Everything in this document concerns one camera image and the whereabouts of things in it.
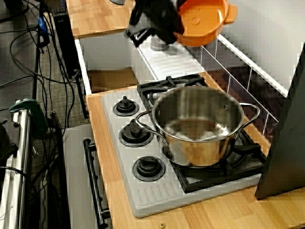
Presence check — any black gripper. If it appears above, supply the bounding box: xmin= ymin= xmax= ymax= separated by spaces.
xmin=125 ymin=9 xmax=185 ymax=48

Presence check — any orange plastic pot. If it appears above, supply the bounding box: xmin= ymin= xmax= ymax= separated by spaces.
xmin=173 ymin=0 xmax=238 ymax=47

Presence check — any grey faucet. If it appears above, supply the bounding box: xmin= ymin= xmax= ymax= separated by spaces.
xmin=150 ymin=35 xmax=170 ymax=51

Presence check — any white sink basin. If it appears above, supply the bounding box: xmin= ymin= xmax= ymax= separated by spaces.
xmin=74 ymin=31 xmax=207 ymax=96

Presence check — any black stove knob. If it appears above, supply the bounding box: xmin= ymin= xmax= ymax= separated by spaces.
xmin=118 ymin=119 xmax=155 ymax=148
xmin=132 ymin=156 xmax=166 ymax=182
xmin=112 ymin=96 xmax=140 ymax=117

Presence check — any stainless steel pot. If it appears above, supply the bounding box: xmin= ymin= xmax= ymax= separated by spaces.
xmin=135 ymin=85 xmax=261 ymax=167

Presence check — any grey stove top panel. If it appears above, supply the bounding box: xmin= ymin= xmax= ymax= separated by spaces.
xmin=100 ymin=87 xmax=263 ymax=219

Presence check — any blue plug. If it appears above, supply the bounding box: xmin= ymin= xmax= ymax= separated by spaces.
xmin=38 ymin=16 xmax=48 ymax=33

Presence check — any black stand pole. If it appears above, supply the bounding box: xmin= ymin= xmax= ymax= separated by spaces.
xmin=32 ymin=45 xmax=41 ymax=101

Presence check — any dark panel board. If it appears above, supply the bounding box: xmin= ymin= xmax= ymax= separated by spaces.
xmin=254 ymin=42 xmax=305 ymax=200

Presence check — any green clamp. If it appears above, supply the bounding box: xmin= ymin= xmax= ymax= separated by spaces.
xmin=9 ymin=98 xmax=48 ymax=138

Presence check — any grey oven door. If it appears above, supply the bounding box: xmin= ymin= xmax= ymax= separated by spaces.
xmin=62 ymin=124 xmax=112 ymax=229

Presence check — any black oven door handle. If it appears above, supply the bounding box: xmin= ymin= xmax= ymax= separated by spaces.
xmin=82 ymin=138 xmax=111 ymax=226

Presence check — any black cable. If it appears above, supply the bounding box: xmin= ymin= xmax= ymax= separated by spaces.
xmin=0 ymin=6 xmax=31 ymax=23
xmin=0 ymin=75 xmax=47 ymax=98
xmin=10 ymin=28 xmax=79 ymax=84
xmin=0 ymin=166 xmax=40 ymax=229

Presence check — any black bracket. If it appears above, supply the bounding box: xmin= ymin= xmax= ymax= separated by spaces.
xmin=0 ymin=120 xmax=19 ymax=165

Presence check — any silver metal rail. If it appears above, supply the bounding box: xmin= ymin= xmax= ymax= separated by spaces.
xmin=0 ymin=102 xmax=33 ymax=229

